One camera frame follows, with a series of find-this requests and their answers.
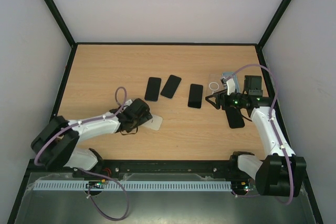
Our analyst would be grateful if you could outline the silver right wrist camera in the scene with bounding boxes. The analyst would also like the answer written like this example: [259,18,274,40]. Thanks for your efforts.
[221,74,236,95]

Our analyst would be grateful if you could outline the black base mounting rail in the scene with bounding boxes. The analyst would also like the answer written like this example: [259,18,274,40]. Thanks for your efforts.
[26,158,266,180]

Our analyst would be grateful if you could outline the light blue phone case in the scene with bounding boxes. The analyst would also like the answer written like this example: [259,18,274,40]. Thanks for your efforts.
[221,72,240,93]

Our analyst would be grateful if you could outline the black enclosure frame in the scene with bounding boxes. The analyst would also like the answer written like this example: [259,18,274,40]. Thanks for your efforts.
[5,0,325,224]

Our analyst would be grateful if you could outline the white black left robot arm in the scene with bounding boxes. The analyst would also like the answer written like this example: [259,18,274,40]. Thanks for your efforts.
[30,99,154,170]

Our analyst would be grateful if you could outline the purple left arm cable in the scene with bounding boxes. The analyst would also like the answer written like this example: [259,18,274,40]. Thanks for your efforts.
[34,86,131,221]

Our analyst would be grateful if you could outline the clear phone case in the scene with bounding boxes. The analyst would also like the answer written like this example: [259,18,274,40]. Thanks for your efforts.
[206,73,226,96]

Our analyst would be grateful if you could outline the black phone from blue case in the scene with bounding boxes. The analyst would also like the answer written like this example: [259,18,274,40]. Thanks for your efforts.
[187,84,203,109]

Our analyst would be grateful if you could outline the white slotted cable duct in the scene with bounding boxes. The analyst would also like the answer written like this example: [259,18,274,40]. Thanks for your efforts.
[33,180,232,192]

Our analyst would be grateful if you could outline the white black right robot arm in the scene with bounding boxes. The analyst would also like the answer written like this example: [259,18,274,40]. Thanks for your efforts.
[205,75,307,198]

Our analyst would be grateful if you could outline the white phone face down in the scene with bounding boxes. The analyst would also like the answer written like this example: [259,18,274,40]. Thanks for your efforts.
[142,114,163,131]

